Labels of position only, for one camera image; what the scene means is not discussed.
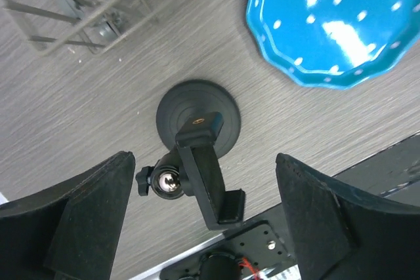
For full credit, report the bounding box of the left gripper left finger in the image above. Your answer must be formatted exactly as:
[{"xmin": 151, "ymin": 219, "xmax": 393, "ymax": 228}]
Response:
[{"xmin": 1, "ymin": 151, "xmax": 135, "ymax": 279}]

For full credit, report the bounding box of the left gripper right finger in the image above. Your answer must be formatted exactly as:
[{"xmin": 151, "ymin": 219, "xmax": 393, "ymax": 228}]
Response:
[{"xmin": 276, "ymin": 153, "xmax": 419, "ymax": 279}]

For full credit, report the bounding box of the black phone stand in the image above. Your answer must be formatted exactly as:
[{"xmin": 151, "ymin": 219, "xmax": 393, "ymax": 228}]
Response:
[{"xmin": 135, "ymin": 79, "xmax": 245, "ymax": 230}]

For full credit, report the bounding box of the blue polka dot plate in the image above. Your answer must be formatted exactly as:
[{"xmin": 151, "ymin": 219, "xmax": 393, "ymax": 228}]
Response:
[{"xmin": 245, "ymin": 0, "xmax": 419, "ymax": 90}]

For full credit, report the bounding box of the white slotted cable duct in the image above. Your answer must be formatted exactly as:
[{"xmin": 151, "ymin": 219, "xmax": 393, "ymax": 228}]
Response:
[{"xmin": 259, "ymin": 264, "xmax": 301, "ymax": 280}]

